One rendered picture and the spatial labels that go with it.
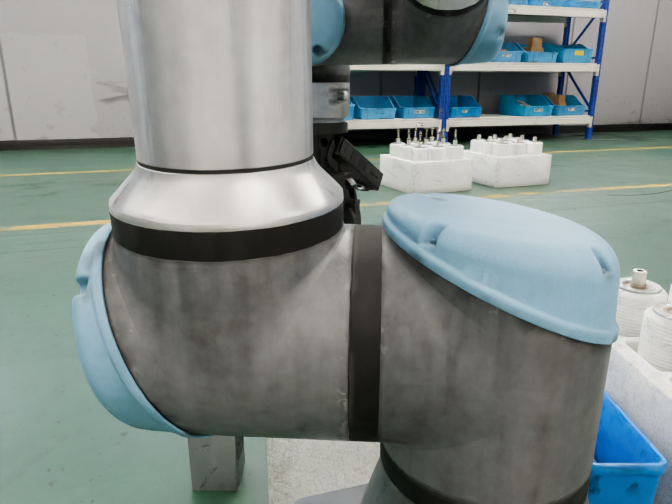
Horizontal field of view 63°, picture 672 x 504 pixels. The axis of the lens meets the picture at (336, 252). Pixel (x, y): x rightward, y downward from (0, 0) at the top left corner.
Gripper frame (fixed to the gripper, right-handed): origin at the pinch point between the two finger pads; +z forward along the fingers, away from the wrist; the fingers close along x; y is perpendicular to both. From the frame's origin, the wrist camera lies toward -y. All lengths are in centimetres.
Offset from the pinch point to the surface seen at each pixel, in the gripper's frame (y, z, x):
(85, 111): -209, 0, -476
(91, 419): 13, 35, -46
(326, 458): 6.5, 22.2, 4.8
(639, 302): -46, 11, 29
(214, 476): 10.6, 32.1, -13.9
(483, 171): -261, 26, -98
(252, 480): 5.4, 34.8, -11.4
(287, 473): 9.7, 24.5, 0.8
